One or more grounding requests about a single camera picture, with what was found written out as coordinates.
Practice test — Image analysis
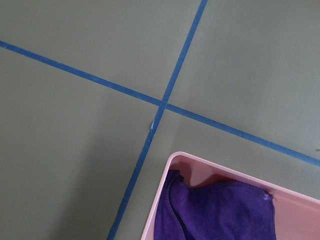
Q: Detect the purple cloth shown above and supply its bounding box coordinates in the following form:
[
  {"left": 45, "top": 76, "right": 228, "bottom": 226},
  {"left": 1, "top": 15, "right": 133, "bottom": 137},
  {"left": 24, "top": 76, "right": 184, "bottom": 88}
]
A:
[{"left": 153, "top": 170, "right": 277, "bottom": 240}]

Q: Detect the pink plastic tray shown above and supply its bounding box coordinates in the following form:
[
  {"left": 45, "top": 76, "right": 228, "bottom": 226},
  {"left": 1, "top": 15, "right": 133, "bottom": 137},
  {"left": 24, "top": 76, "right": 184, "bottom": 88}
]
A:
[{"left": 141, "top": 151, "right": 320, "bottom": 240}]

